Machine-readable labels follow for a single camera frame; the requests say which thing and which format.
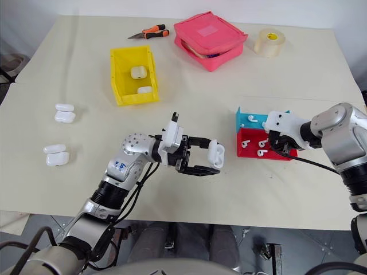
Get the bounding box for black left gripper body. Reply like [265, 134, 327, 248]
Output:
[173, 135, 193, 174]

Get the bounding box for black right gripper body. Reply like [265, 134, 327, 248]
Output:
[267, 129, 306, 152]

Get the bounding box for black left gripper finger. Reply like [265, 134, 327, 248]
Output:
[182, 164, 222, 176]
[188, 137, 216, 150]

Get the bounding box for yellow plastic bin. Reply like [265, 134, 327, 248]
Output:
[110, 45, 161, 107]

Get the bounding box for beige paper table cover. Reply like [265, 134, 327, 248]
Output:
[0, 14, 367, 236]

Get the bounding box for blue plastic tray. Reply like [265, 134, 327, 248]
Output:
[235, 106, 291, 135]

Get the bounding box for red plastic tray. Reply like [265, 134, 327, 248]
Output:
[236, 127, 299, 162]

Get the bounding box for grey rounded robot leg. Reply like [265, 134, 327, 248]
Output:
[127, 221, 173, 264]
[208, 224, 241, 265]

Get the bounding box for clear tape roll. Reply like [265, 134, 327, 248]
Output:
[253, 27, 287, 58]

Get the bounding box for silver robot torso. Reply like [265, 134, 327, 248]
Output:
[85, 257, 240, 275]

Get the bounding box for pink fabric pouch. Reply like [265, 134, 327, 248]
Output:
[173, 11, 248, 73]

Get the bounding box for orange black pliers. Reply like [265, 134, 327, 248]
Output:
[127, 23, 171, 40]

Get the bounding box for grey chair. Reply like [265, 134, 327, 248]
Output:
[0, 52, 30, 84]

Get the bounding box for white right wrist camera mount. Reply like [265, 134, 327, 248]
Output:
[263, 110, 312, 150]

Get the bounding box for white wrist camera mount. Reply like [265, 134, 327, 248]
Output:
[263, 110, 312, 150]
[158, 112, 185, 167]

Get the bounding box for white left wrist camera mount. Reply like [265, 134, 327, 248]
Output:
[158, 112, 185, 167]

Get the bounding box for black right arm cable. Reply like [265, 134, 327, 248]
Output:
[270, 145, 342, 175]

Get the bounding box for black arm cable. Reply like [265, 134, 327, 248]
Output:
[270, 145, 342, 175]
[110, 160, 161, 229]

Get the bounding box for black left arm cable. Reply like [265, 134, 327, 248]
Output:
[110, 160, 161, 229]

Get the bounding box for grey metal floor bracket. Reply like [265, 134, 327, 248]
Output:
[259, 242, 284, 275]

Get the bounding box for black shoulder cable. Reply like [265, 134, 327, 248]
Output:
[0, 226, 60, 275]

